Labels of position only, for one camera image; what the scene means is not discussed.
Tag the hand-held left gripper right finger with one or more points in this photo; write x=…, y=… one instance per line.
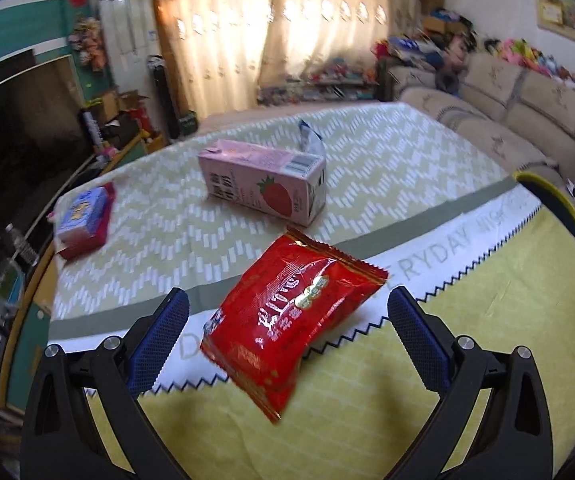
x=417, y=340

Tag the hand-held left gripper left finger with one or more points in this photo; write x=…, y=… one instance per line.
x=160, y=345

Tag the red snack packet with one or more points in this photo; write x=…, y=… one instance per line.
x=287, y=320

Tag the black bin with yellow rim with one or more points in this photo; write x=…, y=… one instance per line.
x=557, y=200

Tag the blue and red box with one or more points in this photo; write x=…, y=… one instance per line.
x=82, y=215

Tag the clear water bottle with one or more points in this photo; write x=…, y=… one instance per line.
x=22, y=245

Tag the pink strawberry milk carton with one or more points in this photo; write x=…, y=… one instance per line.
x=257, y=180

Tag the red canister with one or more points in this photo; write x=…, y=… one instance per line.
x=144, y=120

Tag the blue and white wrapper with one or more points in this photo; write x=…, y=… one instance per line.
x=310, y=137

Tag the black cylinder with white print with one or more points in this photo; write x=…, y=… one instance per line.
x=91, y=125

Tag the open cardboard boxes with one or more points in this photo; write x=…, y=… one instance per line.
x=122, y=110

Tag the black tower fan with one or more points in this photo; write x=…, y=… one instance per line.
x=165, y=100

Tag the beige sofa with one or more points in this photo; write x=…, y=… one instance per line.
x=517, y=110

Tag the black television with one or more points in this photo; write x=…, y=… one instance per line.
x=17, y=135

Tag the row of toys by window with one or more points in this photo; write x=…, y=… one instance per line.
x=327, y=77

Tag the pile of toys and clothes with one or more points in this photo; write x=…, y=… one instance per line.
x=417, y=45

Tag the row of plush toys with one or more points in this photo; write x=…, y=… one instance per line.
x=527, y=57

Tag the artificial flower bunch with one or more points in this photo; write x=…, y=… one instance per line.
x=90, y=42

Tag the beige patterned curtain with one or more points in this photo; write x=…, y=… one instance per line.
x=327, y=20
x=217, y=35

